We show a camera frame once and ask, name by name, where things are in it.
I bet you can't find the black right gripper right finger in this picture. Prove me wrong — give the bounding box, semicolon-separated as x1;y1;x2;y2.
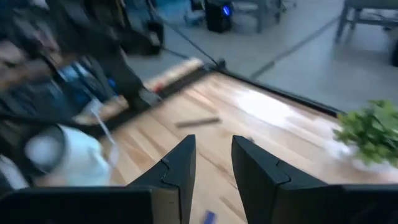
231;135;327;224

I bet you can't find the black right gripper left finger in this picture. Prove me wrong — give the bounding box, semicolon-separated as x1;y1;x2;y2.
126;134;197;224

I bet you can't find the slim black pen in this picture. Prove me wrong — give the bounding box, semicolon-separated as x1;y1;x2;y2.
175;116;222;129

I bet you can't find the small blue eraser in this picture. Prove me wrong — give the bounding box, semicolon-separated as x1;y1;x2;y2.
202;210;218;224

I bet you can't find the white desk lamp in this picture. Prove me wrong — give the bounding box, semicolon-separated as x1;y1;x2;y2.
23;98;121;187

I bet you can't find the small green potted plant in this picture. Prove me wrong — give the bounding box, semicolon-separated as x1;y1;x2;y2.
323;99;398;175

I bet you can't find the black computer with blue light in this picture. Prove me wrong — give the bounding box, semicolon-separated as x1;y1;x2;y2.
204;0;234;34

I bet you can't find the grey metal table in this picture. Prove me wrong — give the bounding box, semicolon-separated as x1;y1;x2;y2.
334;0;398;44

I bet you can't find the black aluminium table frame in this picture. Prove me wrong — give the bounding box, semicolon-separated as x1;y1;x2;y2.
136;57;346;119

